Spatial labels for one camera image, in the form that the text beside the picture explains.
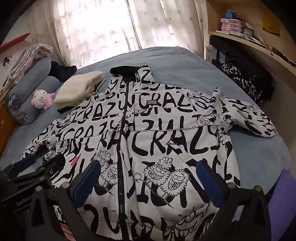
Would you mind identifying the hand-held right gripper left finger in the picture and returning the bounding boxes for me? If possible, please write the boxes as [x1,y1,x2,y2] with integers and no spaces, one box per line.
[28,160,102,241]

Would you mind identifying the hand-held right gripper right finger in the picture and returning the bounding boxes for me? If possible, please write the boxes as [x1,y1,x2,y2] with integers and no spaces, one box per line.
[195,160,272,241]

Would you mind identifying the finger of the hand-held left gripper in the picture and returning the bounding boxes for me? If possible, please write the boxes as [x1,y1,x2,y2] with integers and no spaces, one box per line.
[0,154,37,184]
[8,154,70,187]

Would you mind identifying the white black graffiti print jacket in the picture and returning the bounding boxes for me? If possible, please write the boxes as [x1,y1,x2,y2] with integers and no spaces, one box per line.
[21,64,279,241]

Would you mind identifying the grey patterned folded clothes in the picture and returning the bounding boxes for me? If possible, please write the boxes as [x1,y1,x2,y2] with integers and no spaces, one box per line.
[3,44,54,90]

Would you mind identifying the orange cabinet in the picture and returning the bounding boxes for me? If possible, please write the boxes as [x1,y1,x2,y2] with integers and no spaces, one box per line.
[0,100,16,153]

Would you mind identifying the plain blue pillow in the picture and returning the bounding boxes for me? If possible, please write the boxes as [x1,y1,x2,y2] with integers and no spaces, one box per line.
[9,76,61,126]

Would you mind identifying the pink white plush toy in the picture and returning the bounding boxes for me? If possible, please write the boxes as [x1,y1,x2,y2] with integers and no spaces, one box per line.
[31,89,56,110]

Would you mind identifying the purple cloth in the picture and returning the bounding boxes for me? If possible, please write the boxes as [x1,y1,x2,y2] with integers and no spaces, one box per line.
[269,169,296,234]

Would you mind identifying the cream folded garment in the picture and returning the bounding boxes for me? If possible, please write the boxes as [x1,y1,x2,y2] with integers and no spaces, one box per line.
[54,71,107,110]

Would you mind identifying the black crumpled cloth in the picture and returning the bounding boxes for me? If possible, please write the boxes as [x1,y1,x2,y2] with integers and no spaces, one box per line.
[48,61,77,81]

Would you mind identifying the white box with red edge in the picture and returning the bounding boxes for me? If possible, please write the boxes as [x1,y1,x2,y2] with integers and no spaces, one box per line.
[0,32,30,88]

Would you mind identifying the black white patterned hanging garment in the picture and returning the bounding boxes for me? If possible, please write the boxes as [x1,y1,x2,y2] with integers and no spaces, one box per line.
[220,62,265,103]

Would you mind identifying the blue bed blanket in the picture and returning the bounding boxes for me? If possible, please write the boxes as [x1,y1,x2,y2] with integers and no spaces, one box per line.
[0,46,293,210]

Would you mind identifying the blue white carton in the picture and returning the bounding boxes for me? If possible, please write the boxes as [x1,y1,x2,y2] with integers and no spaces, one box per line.
[206,47,226,65]

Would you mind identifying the black under-desk tray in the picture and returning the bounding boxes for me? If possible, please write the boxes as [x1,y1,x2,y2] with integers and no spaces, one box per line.
[209,35,273,61]

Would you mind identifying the light wooden shelf unit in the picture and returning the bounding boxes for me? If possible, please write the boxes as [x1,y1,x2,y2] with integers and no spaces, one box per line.
[203,0,296,98]

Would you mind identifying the white floral curtain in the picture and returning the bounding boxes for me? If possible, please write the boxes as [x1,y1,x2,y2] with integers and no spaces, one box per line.
[30,0,208,70]

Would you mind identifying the white papers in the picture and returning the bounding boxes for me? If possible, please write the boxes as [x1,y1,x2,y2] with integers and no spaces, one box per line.
[245,22,273,49]

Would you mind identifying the stack of pink boxes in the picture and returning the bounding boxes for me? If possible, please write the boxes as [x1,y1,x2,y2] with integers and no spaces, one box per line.
[221,18,245,33]

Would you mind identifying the yellow paper bag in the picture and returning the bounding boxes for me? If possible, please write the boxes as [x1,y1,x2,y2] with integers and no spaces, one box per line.
[261,9,280,36]

